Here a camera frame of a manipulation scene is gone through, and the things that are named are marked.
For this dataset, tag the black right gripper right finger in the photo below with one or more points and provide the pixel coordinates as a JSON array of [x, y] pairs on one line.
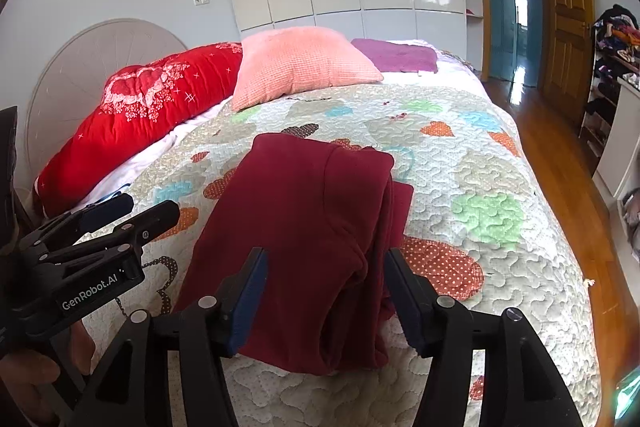
[[522, 386]]

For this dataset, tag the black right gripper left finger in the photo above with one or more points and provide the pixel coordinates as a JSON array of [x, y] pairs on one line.
[[130, 385]]

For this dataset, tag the dark red knit garment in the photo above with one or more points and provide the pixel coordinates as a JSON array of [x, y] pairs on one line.
[[326, 215]]

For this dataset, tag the cluttered clothes rack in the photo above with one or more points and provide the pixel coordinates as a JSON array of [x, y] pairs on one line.
[[615, 57]]

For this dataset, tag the person's left hand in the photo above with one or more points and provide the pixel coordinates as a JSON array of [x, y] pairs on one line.
[[23, 372]]

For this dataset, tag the white bed sheet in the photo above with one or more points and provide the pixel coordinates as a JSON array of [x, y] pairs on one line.
[[125, 175]]

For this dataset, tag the patchwork heart quilt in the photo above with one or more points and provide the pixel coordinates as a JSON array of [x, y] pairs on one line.
[[479, 227]]

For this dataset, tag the round white headboard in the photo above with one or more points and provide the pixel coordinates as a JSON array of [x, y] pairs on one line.
[[71, 84]]

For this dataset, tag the red floral duvet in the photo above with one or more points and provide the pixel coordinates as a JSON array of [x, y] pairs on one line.
[[140, 104]]

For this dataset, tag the pink pillow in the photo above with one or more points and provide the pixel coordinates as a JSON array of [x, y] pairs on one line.
[[298, 59]]

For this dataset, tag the purple cloth on bed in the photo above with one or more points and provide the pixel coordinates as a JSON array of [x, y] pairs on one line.
[[394, 57]]

